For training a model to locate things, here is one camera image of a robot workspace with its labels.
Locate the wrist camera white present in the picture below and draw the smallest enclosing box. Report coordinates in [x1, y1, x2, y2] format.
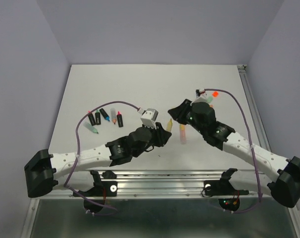
[138, 108, 158, 129]
[192, 89, 207, 104]

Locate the pale yellow highlighter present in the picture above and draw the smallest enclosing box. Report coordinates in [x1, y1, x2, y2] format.
[166, 119, 173, 132]

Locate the pastel green pen cap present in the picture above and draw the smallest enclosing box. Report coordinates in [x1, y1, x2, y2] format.
[207, 97, 213, 103]

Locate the pastel green highlighter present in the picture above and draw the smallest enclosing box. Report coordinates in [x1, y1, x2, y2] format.
[84, 121, 99, 134]

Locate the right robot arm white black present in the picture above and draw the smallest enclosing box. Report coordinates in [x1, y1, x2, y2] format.
[168, 99, 300, 208]

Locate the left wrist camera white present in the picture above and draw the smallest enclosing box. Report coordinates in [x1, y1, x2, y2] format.
[138, 108, 158, 129]

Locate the grey highlighter orange cap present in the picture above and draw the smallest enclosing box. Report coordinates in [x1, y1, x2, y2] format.
[110, 108, 117, 124]

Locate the black highlighter green cap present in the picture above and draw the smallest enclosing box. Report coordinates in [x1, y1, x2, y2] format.
[95, 110, 101, 125]

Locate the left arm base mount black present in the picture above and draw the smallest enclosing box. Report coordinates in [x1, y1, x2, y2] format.
[69, 170, 118, 197]

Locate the pastel pink highlighter orange cap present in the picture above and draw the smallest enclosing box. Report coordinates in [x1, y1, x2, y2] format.
[179, 124, 187, 144]

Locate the black highlighter blue cap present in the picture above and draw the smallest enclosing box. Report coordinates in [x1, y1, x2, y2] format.
[99, 108, 110, 121]

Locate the black highlighter pink cap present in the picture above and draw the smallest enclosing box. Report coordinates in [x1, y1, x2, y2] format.
[116, 111, 123, 128]

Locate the aluminium right rail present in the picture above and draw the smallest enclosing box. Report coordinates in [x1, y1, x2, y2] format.
[236, 64, 279, 174]

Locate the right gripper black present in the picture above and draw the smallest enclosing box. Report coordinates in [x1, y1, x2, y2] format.
[169, 98, 206, 135]

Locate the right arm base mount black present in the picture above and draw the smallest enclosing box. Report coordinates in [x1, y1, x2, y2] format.
[202, 180, 249, 197]

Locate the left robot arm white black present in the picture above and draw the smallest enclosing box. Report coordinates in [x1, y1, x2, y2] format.
[24, 122, 172, 198]

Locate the black highlighter orange tip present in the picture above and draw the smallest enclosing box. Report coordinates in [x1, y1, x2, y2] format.
[88, 111, 96, 126]

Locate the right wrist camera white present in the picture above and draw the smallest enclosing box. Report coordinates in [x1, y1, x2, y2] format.
[192, 89, 207, 104]

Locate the aluminium front rail frame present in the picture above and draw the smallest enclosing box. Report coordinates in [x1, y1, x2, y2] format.
[22, 171, 300, 238]

